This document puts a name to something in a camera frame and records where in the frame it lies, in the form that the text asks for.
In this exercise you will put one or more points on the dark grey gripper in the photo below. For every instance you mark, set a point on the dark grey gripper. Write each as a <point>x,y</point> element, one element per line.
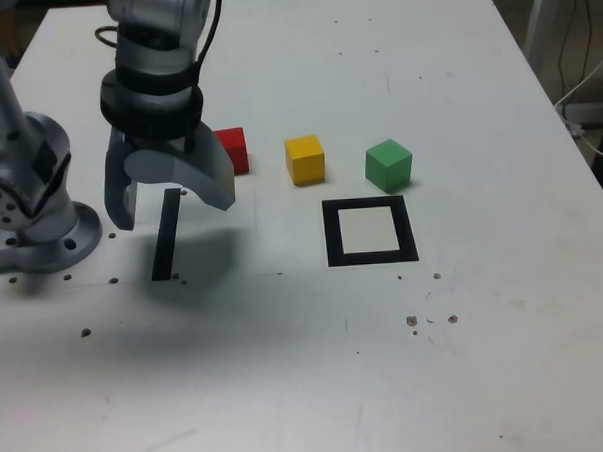
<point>158,142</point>

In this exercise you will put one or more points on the black tape strip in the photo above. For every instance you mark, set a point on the black tape strip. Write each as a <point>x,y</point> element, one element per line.
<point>166,237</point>

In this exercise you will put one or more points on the yellow cube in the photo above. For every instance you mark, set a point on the yellow cube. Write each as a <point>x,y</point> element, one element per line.
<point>304,161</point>

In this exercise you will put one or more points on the green cube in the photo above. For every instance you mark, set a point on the green cube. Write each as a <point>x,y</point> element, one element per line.
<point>388,166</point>

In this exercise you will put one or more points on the red cube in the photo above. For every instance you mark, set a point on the red cube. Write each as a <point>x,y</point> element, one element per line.
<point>234,145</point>

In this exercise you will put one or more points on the black tape square outline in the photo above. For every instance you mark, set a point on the black tape square outline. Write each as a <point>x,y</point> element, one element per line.
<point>332,234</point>

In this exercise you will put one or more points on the white metal frame leg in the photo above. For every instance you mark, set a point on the white metal frame leg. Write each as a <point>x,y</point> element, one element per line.
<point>540,15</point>

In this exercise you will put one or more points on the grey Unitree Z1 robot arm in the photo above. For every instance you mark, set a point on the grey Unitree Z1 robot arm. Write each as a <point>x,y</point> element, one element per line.
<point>7,124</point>

